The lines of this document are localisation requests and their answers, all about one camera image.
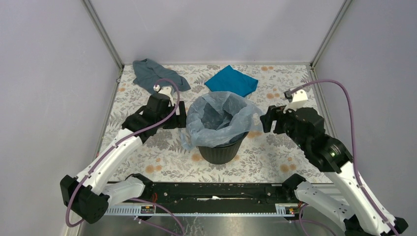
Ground black ribbed trash bin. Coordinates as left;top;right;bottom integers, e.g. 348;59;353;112
197;132;249;165

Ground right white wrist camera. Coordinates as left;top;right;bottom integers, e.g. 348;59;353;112
283;89;308;113

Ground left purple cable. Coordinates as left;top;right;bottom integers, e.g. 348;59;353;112
65;78;181;228

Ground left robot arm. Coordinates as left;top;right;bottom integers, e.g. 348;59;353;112
60;93;186;227

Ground grey-blue cloth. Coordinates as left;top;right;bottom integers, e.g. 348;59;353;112
132;59;191;94

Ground light blue trash bag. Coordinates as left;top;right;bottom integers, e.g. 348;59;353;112
180;91;265;150

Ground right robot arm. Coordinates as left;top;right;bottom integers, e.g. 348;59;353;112
260;106;408;236

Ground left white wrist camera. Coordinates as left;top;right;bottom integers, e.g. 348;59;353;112
153;85;174;106

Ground bright blue cloth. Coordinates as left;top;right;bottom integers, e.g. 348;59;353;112
205;65;259;97

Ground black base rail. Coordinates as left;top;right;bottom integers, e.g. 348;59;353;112
132;174;305;208

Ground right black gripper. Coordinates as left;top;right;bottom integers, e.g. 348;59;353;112
258;101;308;150

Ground white slotted cable duct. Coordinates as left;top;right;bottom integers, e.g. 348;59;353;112
104;202;298;217

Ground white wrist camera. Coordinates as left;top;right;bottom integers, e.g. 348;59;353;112
153;85;174;106
283;89;308;113

